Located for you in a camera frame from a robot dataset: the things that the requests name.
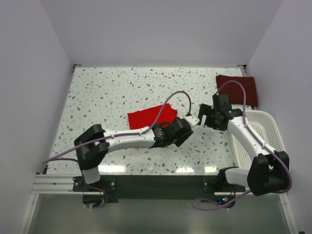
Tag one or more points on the white perforated plastic basket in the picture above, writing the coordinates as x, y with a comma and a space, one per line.
266, 127

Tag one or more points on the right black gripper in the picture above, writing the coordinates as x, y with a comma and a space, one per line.
206, 109

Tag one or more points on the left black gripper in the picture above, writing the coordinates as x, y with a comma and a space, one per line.
180, 140

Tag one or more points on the bright red t shirt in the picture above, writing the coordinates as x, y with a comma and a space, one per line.
154, 120

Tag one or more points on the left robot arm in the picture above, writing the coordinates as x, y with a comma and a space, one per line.
92, 146

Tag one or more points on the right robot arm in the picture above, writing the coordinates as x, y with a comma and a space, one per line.
270, 169

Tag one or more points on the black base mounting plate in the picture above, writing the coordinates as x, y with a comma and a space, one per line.
112, 188

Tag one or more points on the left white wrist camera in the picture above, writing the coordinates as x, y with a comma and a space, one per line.
192, 120

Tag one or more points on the folded dark red t shirt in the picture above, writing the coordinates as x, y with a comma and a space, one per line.
235, 92

